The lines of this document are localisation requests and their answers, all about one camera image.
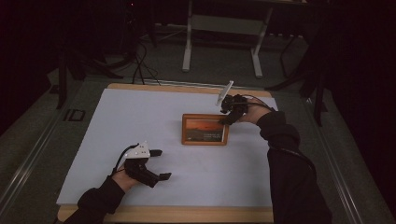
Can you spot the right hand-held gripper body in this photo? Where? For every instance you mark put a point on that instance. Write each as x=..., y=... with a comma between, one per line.
x=235, y=104

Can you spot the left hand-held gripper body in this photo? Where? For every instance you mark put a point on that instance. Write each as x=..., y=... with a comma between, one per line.
x=137, y=153

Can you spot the wooden photo frame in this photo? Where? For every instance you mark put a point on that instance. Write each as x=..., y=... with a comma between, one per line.
x=205, y=130

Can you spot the person's right hand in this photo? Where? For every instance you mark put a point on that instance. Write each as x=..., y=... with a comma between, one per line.
x=253, y=113

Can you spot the person's left hand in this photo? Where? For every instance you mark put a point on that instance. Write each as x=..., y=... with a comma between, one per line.
x=123, y=180

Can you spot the white table mat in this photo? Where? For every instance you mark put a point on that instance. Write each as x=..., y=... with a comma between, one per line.
x=186, y=174

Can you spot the black metal stand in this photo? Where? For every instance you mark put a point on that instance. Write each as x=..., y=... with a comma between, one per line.
x=317, y=93
x=61, y=81

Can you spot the aluminium floor rail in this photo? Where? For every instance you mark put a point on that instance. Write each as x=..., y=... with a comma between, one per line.
x=28, y=161
x=334, y=161
x=186, y=83

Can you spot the black rectangular floor bracket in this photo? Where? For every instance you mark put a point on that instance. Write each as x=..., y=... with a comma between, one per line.
x=74, y=115

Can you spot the white metal table frame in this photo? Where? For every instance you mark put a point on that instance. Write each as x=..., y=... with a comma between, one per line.
x=224, y=28

